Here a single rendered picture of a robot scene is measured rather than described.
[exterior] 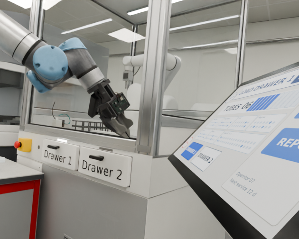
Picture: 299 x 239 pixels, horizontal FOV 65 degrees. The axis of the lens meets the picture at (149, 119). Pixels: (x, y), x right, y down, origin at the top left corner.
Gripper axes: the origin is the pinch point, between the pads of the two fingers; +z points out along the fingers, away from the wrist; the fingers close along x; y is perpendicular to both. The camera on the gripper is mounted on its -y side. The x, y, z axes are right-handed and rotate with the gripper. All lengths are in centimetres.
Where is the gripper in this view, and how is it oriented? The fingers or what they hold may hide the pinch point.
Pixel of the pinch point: (125, 135)
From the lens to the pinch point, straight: 83.0
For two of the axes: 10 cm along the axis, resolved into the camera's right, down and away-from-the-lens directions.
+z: 5.2, 8.2, 2.5
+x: 5.6, -5.4, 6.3
